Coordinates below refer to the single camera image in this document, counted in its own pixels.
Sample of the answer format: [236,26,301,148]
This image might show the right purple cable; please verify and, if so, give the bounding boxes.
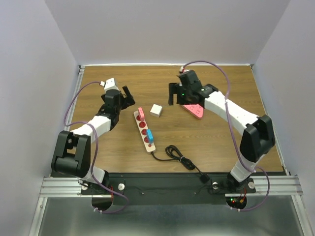
[181,60,271,212]

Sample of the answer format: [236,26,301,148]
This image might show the purple cable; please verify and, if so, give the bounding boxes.
[63,81,130,214]
[181,60,271,212]

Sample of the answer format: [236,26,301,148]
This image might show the pink triangular power socket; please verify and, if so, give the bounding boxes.
[182,105,204,119]

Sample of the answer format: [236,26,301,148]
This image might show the white red power strip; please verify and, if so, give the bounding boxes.
[133,110,156,153]

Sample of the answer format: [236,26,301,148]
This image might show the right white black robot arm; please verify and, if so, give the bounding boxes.
[168,68,275,192]

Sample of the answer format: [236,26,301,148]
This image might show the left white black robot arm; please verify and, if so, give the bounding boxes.
[51,86,135,194]

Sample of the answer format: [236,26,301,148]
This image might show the white charger block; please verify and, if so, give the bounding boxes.
[150,104,162,117]

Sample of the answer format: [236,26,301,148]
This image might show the blue plug adapter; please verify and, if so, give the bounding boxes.
[146,129,154,144]

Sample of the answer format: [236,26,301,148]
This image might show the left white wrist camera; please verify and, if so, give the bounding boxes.
[99,78,119,92]

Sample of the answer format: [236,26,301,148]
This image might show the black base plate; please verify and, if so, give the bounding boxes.
[79,173,256,206]

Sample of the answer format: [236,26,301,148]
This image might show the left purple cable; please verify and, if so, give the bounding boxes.
[63,81,130,214]

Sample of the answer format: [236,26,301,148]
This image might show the small pink plug adapter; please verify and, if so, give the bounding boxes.
[138,107,145,121]

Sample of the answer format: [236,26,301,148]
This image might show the black power strip cord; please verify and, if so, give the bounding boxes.
[150,145,210,183]

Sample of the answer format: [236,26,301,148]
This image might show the aluminium frame rails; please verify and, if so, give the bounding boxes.
[29,64,86,236]

